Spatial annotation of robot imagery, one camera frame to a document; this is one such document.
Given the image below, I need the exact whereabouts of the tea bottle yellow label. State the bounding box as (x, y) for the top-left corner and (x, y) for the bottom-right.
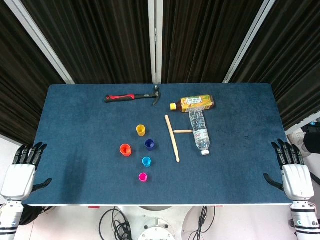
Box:
(169, 94), (216, 114)

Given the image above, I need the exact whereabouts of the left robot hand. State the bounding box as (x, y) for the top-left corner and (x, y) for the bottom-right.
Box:
(0, 141), (53, 201)

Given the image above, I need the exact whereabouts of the dark blue plastic cup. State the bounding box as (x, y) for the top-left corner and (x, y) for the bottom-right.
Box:
(144, 139), (156, 152)

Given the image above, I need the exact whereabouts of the long wooden drumstick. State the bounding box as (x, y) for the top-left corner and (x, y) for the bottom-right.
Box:
(164, 114), (181, 163)

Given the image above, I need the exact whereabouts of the black cable loop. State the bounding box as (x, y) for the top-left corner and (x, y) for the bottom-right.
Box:
(187, 205), (216, 240)

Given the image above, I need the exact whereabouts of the red black claw hammer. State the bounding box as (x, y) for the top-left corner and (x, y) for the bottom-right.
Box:
(104, 84), (163, 107)

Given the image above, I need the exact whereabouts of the white sneaker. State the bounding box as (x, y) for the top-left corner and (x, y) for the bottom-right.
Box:
(287, 132), (305, 151)

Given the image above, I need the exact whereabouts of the dark pleated curtain panel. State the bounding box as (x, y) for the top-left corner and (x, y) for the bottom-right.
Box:
(228, 0), (320, 131)
(0, 0), (66, 146)
(19, 0), (153, 85)
(161, 0), (266, 84)

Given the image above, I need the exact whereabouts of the black device blue light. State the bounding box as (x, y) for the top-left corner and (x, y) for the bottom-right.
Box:
(301, 119), (320, 134)

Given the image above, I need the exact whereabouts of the blue felt table mat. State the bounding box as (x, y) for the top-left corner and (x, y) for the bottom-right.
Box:
(24, 83), (305, 206)

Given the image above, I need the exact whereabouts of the white metal frame post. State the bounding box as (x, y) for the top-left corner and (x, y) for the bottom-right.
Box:
(3, 0), (76, 85)
(147, 0), (164, 85)
(222, 0), (283, 84)

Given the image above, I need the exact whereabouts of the clear plastic water bottle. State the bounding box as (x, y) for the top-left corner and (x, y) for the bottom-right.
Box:
(188, 107), (211, 156)

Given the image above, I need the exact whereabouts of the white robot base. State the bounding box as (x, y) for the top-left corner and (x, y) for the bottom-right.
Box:
(117, 205), (201, 240)

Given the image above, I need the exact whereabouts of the black cable bundle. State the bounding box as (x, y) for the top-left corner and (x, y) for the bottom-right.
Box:
(98, 206), (133, 240)

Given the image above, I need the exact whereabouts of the orange plastic cup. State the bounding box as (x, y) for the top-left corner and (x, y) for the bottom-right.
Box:
(119, 143), (133, 158)

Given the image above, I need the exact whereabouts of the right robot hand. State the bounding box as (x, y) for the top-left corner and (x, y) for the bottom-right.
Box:
(263, 138), (315, 201)

